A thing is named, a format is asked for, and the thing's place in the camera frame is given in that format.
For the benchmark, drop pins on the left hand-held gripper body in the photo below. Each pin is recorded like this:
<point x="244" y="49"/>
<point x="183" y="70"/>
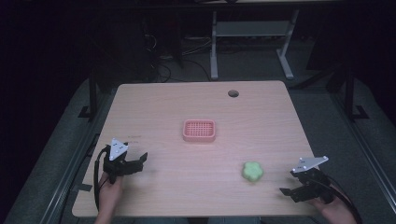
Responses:
<point x="117" y="161"/>

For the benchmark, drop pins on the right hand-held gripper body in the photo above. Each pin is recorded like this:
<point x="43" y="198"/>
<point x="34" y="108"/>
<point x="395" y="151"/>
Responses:
<point x="313" y="183"/>

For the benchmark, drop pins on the green flower-shaped soap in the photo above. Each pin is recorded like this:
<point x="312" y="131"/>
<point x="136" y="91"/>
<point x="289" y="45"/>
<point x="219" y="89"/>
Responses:
<point x="252" y="171"/>

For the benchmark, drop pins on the pink soap dish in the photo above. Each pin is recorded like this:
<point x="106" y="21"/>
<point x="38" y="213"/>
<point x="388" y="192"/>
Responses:
<point x="199" y="130"/>

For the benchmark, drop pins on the person's left hand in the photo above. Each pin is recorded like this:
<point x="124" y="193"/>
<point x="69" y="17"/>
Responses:
<point x="109" y="193"/>

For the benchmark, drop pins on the person's right hand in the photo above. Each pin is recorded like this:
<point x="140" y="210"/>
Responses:
<point x="336" y="211"/>

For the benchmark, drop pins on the black tape strip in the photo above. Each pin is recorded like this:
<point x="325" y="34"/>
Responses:
<point x="83" y="187"/>

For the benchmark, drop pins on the black metal stand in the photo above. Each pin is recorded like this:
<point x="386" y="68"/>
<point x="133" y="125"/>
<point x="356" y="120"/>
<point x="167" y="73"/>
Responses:
<point x="92" y="93"/>
<point x="350" y="93"/>

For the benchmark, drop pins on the white metal desk frame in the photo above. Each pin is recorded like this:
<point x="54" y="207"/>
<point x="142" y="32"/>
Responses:
<point x="252" y="28"/>

